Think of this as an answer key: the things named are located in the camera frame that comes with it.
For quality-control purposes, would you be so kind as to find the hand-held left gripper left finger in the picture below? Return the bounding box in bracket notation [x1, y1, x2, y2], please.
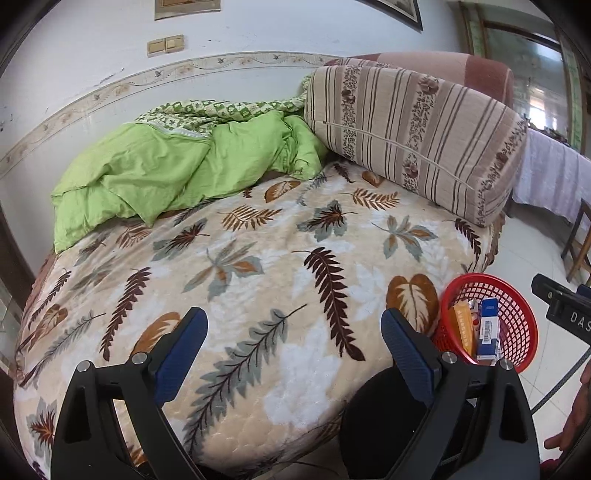
[50, 306, 209, 480]

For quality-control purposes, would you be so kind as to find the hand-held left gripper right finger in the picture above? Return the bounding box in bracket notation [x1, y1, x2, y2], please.
[380, 307, 541, 480]

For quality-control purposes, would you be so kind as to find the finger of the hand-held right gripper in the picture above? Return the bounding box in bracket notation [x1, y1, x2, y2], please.
[531, 274, 578, 304]

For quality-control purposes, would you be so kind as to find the red mesh basket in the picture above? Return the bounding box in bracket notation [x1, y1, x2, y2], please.
[431, 273, 539, 374]

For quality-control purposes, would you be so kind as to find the orange cardboard box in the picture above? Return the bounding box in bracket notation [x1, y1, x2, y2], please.
[449, 302, 478, 358]

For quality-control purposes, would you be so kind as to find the blue and white box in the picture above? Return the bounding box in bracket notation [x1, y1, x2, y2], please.
[475, 298, 502, 361]

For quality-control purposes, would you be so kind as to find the person's right hand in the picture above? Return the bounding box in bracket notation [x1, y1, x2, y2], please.
[545, 392, 591, 455]

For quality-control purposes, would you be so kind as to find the wooden chair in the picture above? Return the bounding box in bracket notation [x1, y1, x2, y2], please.
[561, 198, 591, 282]

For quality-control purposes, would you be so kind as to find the table with lilac cloth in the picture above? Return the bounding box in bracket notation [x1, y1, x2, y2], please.
[512, 127, 591, 227]

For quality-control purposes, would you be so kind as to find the leaf printed blanket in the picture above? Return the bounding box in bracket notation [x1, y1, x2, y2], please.
[13, 159, 509, 480]

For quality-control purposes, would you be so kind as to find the stained glass window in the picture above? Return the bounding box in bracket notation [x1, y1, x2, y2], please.
[0, 277, 24, 365]

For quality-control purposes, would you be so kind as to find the green quilt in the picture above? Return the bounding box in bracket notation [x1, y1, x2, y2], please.
[51, 74, 329, 254]

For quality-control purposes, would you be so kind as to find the striped floral cushion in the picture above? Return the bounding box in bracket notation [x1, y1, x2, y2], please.
[304, 65, 529, 228]

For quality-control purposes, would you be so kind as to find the black cable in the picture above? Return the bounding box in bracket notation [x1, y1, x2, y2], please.
[529, 342, 591, 416]

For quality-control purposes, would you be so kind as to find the glass door with wooden frame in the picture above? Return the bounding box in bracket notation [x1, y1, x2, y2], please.
[459, 0, 591, 155]

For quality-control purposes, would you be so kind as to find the dark framed wall picture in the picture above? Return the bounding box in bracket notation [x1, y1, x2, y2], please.
[360, 0, 424, 32]

